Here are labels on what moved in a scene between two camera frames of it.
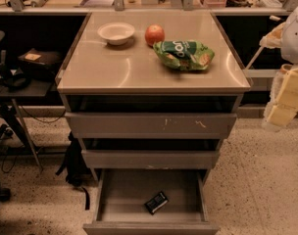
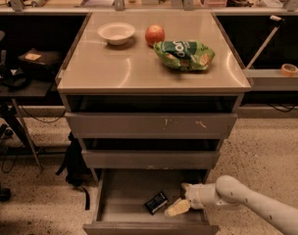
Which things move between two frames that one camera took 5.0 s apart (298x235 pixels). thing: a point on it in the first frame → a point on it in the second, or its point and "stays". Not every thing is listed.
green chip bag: (184, 55) stays
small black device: (156, 203) stays
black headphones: (16, 82) stays
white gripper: (295, 39) → (192, 196)
